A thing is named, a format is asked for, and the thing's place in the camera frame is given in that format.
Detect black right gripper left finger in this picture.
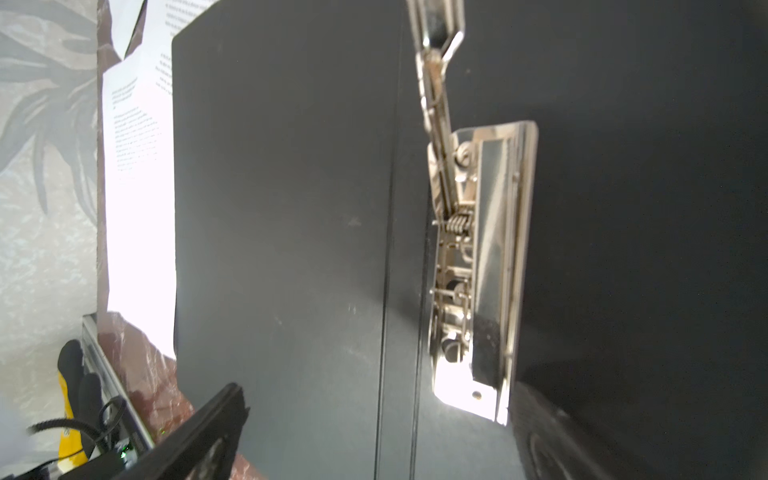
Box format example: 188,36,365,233
63,383,249,480

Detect printed paper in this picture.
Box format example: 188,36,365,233
108,0,214,97
102,47,176,359

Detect silver folder clip mechanism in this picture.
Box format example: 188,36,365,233
408,1,539,425

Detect black file folder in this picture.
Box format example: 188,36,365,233
172,1,767,479

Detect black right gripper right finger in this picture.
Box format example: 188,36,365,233
510,382,648,479

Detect aluminium frame rails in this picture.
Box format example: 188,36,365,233
80,313,155,455

